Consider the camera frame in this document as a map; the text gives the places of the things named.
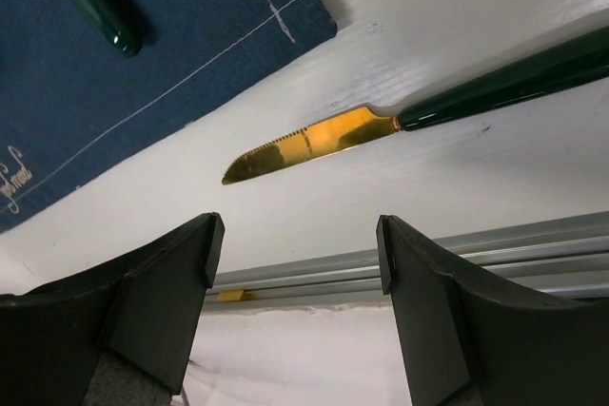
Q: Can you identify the blue fish placemat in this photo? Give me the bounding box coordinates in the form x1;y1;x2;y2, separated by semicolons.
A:
1;0;337;231

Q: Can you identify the gold knife green handle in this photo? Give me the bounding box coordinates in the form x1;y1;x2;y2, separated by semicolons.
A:
222;28;608;185

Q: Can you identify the gold spoon green handle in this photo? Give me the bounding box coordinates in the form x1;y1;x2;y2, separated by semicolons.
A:
42;0;144;56

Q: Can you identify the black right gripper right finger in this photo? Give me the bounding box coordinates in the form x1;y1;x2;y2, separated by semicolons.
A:
376;216;608;405

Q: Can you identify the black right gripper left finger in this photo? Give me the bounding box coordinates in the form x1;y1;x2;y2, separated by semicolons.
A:
1;213;225;405

